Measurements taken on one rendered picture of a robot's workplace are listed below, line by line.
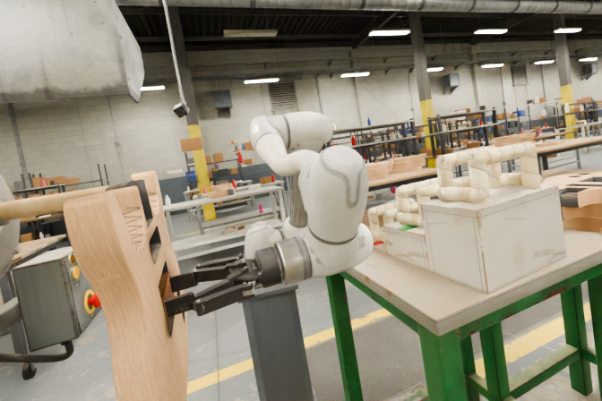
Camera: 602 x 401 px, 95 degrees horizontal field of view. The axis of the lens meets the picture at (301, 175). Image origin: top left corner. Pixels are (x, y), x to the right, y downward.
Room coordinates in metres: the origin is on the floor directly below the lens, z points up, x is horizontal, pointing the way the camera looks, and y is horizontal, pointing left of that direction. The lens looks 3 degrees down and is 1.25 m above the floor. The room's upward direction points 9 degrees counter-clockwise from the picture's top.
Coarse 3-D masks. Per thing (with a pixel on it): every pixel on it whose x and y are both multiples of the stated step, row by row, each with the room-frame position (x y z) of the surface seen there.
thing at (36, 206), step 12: (72, 192) 0.49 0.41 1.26; (84, 192) 0.49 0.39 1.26; (96, 192) 0.50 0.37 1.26; (0, 204) 0.46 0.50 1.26; (12, 204) 0.46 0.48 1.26; (24, 204) 0.47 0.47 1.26; (36, 204) 0.47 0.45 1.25; (48, 204) 0.47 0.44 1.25; (60, 204) 0.48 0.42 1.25; (0, 216) 0.46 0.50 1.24; (12, 216) 0.46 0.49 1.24; (24, 216) 0.47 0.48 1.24
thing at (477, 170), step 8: (472, 160) 0.57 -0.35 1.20; (480, 160) 0.56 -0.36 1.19; (472, 168) 0.57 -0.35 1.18; (480, 168) 0.56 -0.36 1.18; (472, 176) 0.57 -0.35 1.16; (480, 176) 0.56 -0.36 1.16; (472, 184) 0.57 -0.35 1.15; (480, 184) 0.56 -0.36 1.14; (488, 184) 0.56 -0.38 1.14; (488, 192) 0.56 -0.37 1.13; (488, 200) 0.56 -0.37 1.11
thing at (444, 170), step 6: (444, 162) 0.64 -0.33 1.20; (438, 168) 0.65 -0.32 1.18; (444, 168) 0.64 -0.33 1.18; (450, 168) 0.64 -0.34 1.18; (438, 174) 0.65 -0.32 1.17; (444, 174) 0.64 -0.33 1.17; (450, 174) 0.64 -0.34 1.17; (438, 180) 0.65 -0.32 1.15; (444, 180) 0.64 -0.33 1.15; (450, 180) 0.63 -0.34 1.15; (444, 186) 0.64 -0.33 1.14; (450, 186) 0.63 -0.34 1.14
